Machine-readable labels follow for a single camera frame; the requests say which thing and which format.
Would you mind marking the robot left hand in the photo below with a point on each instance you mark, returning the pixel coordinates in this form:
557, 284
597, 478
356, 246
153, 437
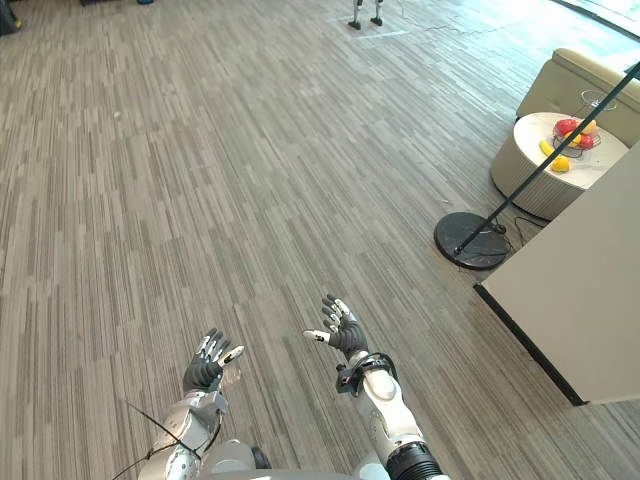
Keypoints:
202, 372

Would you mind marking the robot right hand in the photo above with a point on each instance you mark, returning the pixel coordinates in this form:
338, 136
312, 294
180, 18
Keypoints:
347, 335

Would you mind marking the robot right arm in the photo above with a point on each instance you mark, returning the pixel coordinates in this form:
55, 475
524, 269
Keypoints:
390, 415

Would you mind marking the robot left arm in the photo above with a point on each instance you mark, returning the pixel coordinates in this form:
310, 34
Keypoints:
185, 425

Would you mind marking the black floor lamp stand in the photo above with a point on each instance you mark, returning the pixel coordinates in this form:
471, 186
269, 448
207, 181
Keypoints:
465, 240

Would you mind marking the white cabinet with black plinth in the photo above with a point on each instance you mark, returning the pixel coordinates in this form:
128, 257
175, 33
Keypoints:
575, 290

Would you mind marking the round beige coffee table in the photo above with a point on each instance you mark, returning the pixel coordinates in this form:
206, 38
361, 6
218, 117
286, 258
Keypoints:
535, 175

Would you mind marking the yellow banana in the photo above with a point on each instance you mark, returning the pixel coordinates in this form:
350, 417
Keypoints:
546, 147

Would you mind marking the yellow mango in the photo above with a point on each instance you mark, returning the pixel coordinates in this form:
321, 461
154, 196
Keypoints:
561, 164

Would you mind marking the red apple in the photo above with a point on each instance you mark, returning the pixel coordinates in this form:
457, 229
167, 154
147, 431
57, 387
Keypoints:
566, 126

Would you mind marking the small red fruit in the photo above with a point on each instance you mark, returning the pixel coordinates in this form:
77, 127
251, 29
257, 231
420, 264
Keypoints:
586, 142

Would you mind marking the yellow fruit in basket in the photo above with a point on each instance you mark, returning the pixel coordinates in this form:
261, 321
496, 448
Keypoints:
590, 126

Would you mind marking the standing humanoid robot legs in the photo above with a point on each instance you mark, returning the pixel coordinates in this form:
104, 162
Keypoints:
356, 12

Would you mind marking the beige sofa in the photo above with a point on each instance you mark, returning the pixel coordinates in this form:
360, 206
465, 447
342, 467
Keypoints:
560, 75

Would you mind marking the dark bag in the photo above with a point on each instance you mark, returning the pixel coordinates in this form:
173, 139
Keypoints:
7, 15

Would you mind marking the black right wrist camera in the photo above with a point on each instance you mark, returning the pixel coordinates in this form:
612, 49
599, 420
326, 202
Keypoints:
346, 381

